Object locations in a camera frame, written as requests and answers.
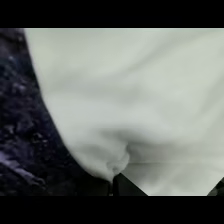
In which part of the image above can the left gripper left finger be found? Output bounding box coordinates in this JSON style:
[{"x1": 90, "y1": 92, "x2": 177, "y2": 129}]
[{"x1": 112, "y1": 172, "x2": 149, "y2": 197}]

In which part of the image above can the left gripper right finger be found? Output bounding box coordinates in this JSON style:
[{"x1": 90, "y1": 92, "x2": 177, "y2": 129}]
[{"x1": 207, "y1": 177, "x2": 224, "y2": 197}]

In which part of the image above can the white shirt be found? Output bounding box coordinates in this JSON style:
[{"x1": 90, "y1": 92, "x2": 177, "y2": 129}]
[{"x1": 23, "y1": 28, "x2": 224, "y2": 197}]

